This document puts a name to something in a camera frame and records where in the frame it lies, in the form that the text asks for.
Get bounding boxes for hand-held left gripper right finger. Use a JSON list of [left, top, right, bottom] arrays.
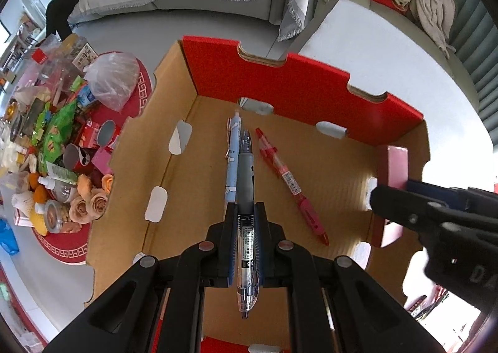
[[254, 201, 448, 353]]

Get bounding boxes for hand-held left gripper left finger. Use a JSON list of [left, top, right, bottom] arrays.
[[41, 202, 239, 353]]

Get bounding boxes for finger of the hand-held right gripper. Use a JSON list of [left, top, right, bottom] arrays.
[[406, 179, 473, 210], [369, 185, 444, 232]]

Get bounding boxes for small pink box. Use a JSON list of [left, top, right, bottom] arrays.
[[371, 145, 410, 248]]

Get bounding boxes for red gel pen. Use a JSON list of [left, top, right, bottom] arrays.
[[255, 127, 330, 247]]

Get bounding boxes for black gel pen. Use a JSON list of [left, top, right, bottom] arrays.
[[236, 129, 261, 318]]

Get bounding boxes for light blue pen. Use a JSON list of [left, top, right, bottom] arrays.
[[224, 111, 243, 206]]

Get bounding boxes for red cardboard box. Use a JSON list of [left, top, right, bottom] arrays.
[[83, 36, 430, 353]]

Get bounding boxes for peach artificial roses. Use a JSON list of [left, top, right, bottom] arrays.
[[68, 173, 116, 223]]

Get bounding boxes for grey-green armchair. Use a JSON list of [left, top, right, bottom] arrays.
[[314, 0, 480, 108]]

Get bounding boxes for red and white can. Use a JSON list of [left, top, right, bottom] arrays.
[[97, 119, 122, 150]]

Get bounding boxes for clear jar of nuts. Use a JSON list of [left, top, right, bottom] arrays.
[[44, 199, 78, 235]]

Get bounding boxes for white plastic bottle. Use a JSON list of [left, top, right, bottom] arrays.
[[38, 176, 78, 203]]

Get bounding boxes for clear plastic bag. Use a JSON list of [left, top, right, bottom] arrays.
[[83, 52, 141, 112]]

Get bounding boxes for green snack packet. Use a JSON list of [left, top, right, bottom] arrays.
[[41, 102, 81, 167]]

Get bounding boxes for blue plastic bag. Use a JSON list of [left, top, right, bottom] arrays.
[[0, 218, 20, 256]]

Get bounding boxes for black clothing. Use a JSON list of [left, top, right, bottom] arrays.
[[45, 0, 75, 41]]

